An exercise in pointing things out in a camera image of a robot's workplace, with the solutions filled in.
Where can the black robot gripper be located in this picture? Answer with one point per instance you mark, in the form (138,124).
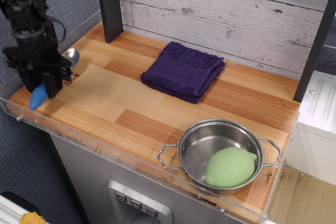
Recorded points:
(36,58)

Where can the blue handled metal spoon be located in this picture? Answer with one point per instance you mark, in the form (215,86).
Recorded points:
(39,94)

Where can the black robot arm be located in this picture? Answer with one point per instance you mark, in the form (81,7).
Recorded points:
(25,15)

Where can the violet folded cloth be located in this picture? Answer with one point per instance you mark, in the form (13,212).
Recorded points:
(183,72)

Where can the grey cabinet with dispenser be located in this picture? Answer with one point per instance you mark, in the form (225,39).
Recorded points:
(113,193)

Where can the yellow object at corner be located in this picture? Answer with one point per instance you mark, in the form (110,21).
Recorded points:
(32,218)

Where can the clear acrylic table guard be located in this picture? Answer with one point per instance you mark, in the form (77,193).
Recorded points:
(131,134)

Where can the stainless steel pot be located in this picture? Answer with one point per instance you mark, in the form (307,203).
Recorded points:
(203,139)

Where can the green plastic lime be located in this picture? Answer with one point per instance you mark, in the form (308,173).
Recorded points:
(230,167)

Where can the white appliance at right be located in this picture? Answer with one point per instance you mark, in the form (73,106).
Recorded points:
(311,149)

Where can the dark left shelf post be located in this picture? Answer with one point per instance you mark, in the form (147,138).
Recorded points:
(111,19)

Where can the dark shelf post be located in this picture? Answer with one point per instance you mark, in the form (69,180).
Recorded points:
(316,48)
(111,19)

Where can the dark right shelf post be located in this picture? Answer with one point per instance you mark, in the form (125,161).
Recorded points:
(316,48)

